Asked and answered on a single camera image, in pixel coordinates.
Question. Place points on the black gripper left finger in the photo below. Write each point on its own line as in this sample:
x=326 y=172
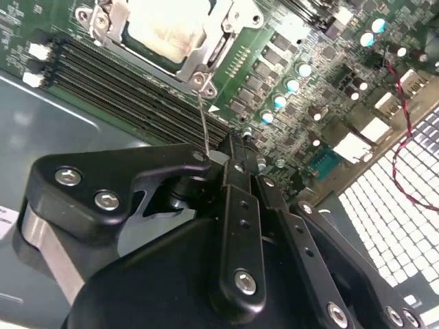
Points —
x=44 y=192

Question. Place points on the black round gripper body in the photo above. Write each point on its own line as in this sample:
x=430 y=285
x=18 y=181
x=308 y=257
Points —
x=154 y=281

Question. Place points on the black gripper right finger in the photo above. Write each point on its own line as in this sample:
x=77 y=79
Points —
x=291 y=219

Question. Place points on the metal socket cover frame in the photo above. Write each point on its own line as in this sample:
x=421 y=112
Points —
x=118 y=24

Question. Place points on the silver square CPU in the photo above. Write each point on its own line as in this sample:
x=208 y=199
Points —
x=161 y=31

